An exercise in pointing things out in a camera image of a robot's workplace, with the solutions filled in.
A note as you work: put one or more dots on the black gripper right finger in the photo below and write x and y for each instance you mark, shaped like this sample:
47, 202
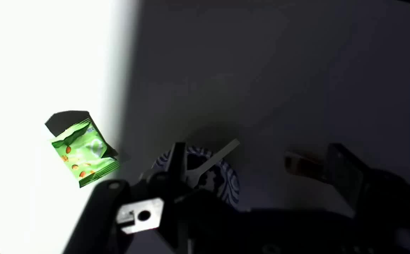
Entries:
383, 206

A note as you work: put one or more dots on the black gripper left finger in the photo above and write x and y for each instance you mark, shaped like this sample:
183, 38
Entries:
106, 220

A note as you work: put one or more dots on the white plastic spoon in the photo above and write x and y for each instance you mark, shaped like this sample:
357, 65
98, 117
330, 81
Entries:
217, 157

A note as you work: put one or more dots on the green snack packet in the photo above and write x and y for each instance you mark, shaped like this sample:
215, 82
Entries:
89, 153

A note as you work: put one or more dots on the blue patterned paper bowl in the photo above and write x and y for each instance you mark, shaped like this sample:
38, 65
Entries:
224, 181

